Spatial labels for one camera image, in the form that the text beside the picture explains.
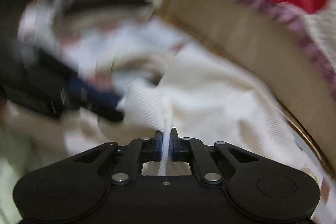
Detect striped pastel floor rug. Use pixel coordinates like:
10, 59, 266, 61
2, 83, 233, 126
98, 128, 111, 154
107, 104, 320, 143
18, 0, 190, 90

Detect white waffle garment green trim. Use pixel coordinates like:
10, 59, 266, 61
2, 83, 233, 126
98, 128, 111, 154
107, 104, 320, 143
4, 43, 326, 224

